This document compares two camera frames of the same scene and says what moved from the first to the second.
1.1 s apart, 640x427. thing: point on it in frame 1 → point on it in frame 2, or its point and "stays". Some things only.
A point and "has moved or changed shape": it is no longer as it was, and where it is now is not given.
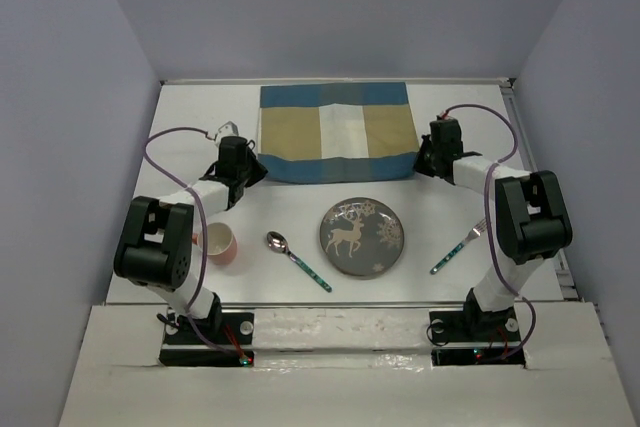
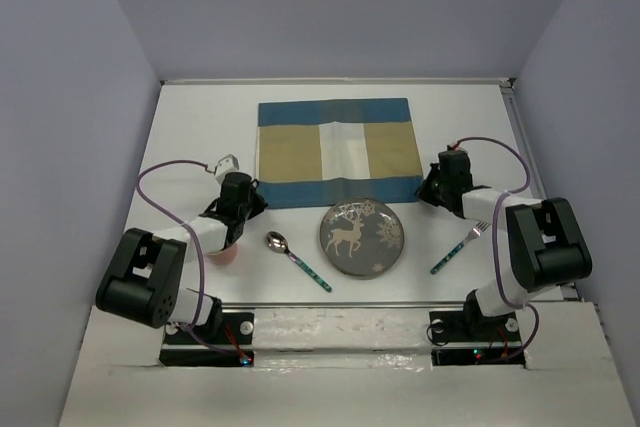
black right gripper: [420, 165] → [424, 191]
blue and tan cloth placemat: [333, 133] has moved or changed shape
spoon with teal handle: [280, 244] stays
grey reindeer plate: [362, 236] stays
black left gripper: [258, 169] → [257, 203]
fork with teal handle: [476, 231] stays
